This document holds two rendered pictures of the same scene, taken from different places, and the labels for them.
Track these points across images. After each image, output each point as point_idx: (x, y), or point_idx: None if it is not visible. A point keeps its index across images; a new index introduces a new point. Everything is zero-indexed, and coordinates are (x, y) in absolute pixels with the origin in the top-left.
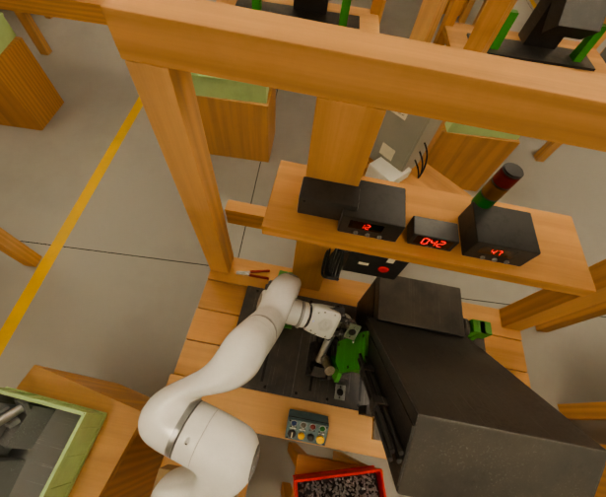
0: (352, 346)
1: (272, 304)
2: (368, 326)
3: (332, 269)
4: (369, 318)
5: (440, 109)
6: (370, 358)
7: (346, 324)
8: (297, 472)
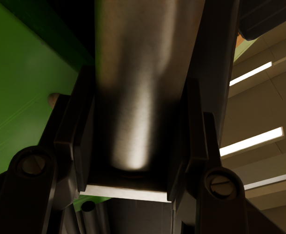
0: (32, 109)
1: None
2: (190, 69)
3: None
4: (240, 9)
5: None
6: (117, 210)
7: (138, 131)
8: None
